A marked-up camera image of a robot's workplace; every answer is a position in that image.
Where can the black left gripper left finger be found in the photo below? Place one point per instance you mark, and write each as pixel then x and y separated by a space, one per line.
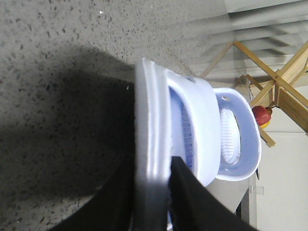
pixel 111 207

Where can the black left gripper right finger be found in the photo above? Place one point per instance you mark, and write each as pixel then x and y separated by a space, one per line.
pixel 194 208

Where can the light blue slipper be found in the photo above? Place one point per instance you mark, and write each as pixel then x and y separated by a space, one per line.
pixel 240 138
pixel 174 116

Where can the red and yellow object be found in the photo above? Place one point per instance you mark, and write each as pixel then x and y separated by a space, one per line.
pixel 262 115

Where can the wooden folding rack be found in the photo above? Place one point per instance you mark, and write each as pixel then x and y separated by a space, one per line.
pixel 279 91

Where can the pale green curtain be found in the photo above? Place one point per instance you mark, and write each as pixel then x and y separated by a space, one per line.
pixel 274 30

